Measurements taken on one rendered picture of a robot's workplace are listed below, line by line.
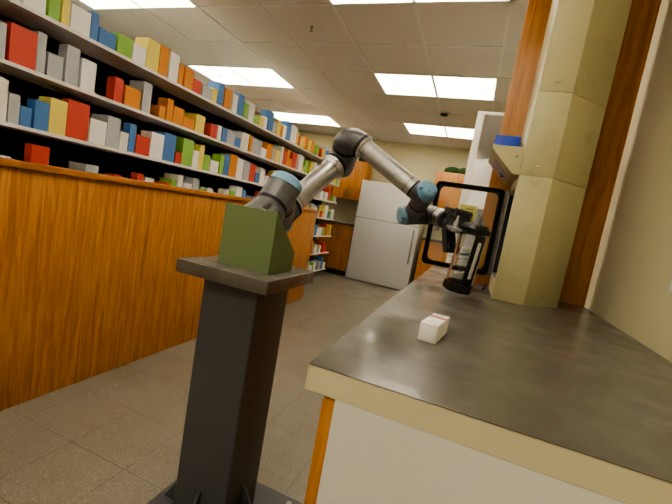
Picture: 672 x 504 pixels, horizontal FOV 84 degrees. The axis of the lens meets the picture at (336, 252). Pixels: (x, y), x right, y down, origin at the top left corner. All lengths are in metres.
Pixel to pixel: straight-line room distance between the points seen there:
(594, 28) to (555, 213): 0.64
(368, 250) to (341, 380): 6.12
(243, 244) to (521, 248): 1.00
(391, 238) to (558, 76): 5.17
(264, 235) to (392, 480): 0.77
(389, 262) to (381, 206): 0.99
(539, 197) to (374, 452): 1.18
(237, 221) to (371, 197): 5.55
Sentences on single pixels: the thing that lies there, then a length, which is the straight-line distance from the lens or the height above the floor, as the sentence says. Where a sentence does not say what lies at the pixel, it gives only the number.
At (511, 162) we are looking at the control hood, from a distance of 1.55.
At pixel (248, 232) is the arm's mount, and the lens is 1.17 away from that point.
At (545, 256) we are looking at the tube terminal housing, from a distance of 1.59.
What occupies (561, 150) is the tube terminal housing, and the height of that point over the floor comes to 1.51.
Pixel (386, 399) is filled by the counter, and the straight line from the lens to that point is 0.54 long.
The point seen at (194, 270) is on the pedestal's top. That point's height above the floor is 0.92.
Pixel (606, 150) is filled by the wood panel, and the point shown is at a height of 1.61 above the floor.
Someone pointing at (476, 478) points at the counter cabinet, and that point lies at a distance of 0.57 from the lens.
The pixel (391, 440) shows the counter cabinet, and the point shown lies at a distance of 0.57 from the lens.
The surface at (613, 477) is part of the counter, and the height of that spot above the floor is 0.92.
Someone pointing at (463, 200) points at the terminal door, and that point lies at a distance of 1.84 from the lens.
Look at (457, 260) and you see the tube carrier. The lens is 1.34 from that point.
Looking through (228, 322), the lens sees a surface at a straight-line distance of 1.21.
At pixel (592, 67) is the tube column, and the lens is 1.73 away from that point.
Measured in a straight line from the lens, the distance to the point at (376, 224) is 6.60.
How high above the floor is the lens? 1.16
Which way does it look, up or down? 6 degrees down
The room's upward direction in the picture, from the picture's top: 10 degrees clockwise
